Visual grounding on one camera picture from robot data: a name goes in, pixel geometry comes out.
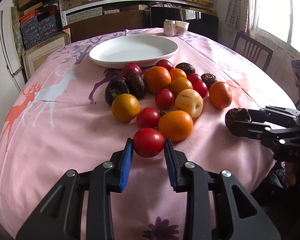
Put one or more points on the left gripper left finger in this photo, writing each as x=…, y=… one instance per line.
x=59, y=214

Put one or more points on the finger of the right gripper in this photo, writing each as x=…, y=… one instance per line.
x=254, y=130
x=284, y=117

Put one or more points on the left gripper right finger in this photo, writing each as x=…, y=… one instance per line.
x=218, y=206

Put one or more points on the red cherry tomato pair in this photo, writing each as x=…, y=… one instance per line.
x=193, y=78
x=201, y=88

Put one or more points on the yellow red-streaked plum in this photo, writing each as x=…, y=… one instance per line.
x=189, y=101

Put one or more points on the large orange front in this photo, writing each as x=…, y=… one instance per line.
x=176, y=125

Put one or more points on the large orange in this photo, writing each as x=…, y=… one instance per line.
x=176, y=125
x=157, y=78

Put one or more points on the small orange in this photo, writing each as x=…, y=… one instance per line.
x=177, y=73
x=180, y=84

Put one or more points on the dark water chestnut back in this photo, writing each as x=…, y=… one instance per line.
x=186, y=67

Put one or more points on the small orange back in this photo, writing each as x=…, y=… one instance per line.
x=177, y=73

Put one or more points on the red tomato back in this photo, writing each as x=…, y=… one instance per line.
x=165, y=63

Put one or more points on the yellow orange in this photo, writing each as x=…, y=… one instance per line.
x=125, y=107

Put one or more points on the orange tangerine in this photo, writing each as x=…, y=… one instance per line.
x=220, y=95

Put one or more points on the dark purple fruit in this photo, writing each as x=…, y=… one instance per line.
x=136, y=85

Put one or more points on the dark red plum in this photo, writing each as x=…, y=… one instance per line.
x=130, y=68

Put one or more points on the person's right hand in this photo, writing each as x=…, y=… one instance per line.
x=291, y=172

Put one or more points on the dark wooden chair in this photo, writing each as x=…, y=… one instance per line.
x=252, y=50

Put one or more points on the white paper cup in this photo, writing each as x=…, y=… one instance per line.
x=181, y=28

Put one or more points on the white printed can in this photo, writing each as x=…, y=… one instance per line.
x=169, y=28

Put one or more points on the white oval plate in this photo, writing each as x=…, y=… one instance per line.
x=144, y=50

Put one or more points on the white leaning board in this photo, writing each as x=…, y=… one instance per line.
x=9, y=50

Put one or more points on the cardboard box on floor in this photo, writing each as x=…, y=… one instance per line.
x=34, y=57

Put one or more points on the blue patterned boxes stack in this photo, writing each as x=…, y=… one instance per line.
x=38, y=29

